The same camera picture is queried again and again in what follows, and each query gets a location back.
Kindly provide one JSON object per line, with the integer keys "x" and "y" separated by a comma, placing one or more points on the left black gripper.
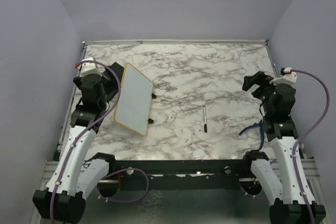
{"x": 112, "y": 84}

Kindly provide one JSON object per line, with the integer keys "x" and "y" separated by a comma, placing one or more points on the black mounting rail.
{"x": 178, "y": 175}

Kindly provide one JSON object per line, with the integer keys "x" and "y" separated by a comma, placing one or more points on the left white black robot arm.
{"x": 64, "y": 197}

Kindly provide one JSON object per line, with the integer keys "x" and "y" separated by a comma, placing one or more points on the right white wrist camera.
{"x": 288, "y": 77}

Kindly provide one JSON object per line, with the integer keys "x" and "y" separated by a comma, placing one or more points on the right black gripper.
{"x": 260, "y": 78}

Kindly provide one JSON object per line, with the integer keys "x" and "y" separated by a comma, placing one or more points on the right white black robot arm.
{"x": 289, "y": 195}

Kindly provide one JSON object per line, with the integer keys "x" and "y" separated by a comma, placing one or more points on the yellow framed whiteboard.
{"x": 133, "y": 108}

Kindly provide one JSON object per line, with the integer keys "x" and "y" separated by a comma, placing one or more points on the black marker pen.
{"x": 205, "y": 119}

